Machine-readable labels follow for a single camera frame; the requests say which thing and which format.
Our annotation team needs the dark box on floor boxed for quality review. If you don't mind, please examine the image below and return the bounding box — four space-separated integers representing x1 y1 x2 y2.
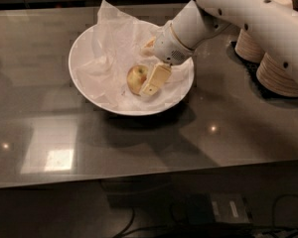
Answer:
186 193 252 225

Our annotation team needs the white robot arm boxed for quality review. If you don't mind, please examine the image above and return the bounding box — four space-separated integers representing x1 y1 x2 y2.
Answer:
143 0 298 83

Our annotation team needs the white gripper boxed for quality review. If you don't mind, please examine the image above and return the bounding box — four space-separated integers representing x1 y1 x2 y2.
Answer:
140 21 194 96

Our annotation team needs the red yellow apple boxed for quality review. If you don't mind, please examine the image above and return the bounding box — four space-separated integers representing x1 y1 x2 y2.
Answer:
127 65 148 95

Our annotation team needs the black floor cable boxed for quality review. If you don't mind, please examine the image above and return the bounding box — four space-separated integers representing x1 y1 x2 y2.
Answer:
112 192 298 238

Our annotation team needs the white crumpled paper liner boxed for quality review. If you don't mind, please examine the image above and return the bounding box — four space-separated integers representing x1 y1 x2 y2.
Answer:
73 0 195 113

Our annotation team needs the black mat under bowl stacks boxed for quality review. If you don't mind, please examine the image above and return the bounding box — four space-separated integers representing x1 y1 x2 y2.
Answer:
229 41 298 107

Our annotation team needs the white bowl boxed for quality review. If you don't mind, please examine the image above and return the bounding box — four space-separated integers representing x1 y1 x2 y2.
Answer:
68 22 196 117

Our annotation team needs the front stack of paper bowls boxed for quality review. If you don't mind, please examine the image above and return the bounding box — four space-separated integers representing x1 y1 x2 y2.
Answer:
256 53 298 97

